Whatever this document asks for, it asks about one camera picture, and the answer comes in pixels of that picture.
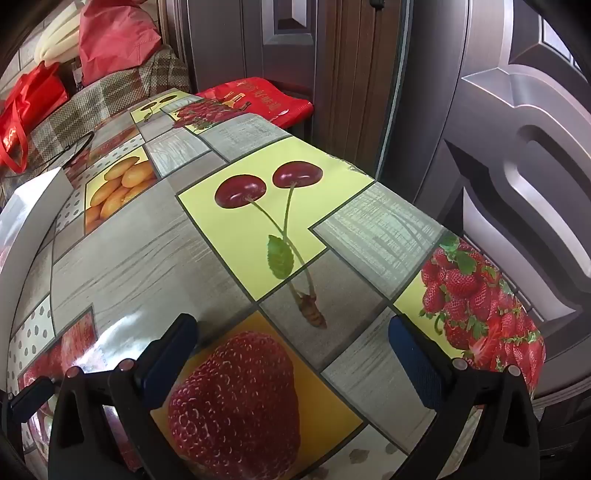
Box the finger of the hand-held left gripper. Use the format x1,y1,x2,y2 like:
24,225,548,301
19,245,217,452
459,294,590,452
7,376,58,421

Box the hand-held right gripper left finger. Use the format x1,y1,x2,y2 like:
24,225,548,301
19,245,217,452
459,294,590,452
48,313,200,480

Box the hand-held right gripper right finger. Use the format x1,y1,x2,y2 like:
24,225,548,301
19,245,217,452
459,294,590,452
388,315,541,480

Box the white box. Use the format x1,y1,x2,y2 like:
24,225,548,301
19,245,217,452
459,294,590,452
0,167,71,282

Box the fruit printed tablecloth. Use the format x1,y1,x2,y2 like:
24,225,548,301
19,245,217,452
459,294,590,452
0,90,548,480

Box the plaid blanket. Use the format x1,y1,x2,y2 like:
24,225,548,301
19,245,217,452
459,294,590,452
0,46,192,195

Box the red printed bag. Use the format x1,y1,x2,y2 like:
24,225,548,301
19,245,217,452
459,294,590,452
196,78,315,130

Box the red tote bag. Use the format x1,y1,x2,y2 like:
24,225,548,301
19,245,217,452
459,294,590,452
0,60,70,175

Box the red plastic bag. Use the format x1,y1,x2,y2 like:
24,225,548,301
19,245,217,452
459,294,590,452
78,0,162,88

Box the white foam roll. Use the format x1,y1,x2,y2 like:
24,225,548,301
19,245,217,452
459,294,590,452
32,0,86,65

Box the black cable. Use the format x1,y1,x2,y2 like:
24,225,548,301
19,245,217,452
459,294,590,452
28,130,95,169

